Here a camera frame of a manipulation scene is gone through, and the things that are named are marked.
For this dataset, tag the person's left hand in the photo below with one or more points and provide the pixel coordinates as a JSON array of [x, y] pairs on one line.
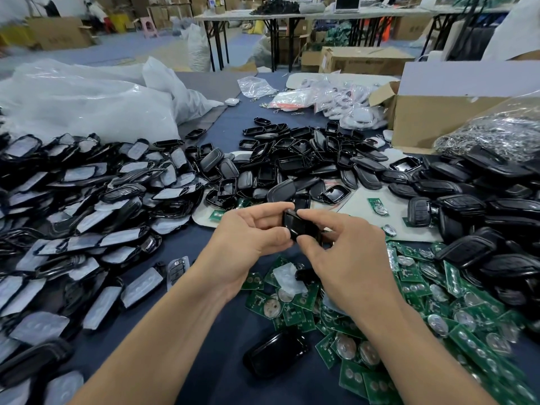
[[240, 244]]

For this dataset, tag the person's right hand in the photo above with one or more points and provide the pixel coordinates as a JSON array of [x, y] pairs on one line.
[[354, 265]]

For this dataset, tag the pile of black shell halves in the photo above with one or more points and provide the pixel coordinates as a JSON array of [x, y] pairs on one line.
[[308, 160]]

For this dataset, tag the pile of green circuit boards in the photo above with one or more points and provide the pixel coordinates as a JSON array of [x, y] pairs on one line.
[[456, 320]]

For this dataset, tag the lone glossy black shell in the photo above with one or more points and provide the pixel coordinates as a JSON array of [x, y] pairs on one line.
[[276, 354]]

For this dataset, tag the pile of assembled black fobs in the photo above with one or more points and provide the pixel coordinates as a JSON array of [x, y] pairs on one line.
[[494, 215]]

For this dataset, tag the pile of shells with pads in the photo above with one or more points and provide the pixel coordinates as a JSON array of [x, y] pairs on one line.
[[80, 223]]

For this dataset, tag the person's right forearm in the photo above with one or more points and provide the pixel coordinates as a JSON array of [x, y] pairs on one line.
[[426, 362]]

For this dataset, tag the person's left forearm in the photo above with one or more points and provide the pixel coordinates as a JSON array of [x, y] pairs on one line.
[[152, 354]]

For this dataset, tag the clear plastic film piece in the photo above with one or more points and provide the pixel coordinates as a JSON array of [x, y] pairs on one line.
[[288, 279]]

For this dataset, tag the small white object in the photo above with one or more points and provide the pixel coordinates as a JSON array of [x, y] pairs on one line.
[[232, 102]]

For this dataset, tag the clear bag with red label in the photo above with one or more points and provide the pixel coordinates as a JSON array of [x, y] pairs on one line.
[[288, 98]]

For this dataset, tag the small crumpled clear plastic bag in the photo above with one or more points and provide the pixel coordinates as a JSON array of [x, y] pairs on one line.
[[256, 87]]

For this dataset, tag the heap of clear parts bags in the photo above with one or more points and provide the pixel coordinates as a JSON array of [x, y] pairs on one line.
[[348, 103]]

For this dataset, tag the large open cardboard box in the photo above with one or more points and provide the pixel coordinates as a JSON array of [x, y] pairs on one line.
[[443, 120]]

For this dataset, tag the clear bag of metal parts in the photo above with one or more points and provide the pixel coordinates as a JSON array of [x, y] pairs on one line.
[[502, 135]]

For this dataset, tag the white sack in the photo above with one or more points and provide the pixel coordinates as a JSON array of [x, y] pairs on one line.
[[197, 48]]

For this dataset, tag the brown cardboard box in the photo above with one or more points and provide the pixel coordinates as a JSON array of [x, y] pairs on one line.
[[367, 61]]

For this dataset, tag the large white plastic bag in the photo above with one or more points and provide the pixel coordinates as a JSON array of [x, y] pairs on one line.
[[84, 101]]

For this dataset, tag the pink plastic stool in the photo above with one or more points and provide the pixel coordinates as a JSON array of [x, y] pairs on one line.
[[148, 27]]

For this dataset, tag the heap of black parts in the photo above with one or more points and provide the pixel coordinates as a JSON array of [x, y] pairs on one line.
[[276, 6]]

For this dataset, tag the long white table top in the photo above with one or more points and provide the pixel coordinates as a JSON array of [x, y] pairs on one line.
[[396, 12]]

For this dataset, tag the open laptop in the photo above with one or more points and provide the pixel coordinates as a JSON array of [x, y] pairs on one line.
[[348, 2]]

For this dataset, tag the tan cardboard box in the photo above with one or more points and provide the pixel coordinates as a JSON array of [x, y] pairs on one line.
[[57, 33]]

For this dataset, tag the black metal table frame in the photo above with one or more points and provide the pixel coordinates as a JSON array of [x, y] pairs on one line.
[[218, 39]]

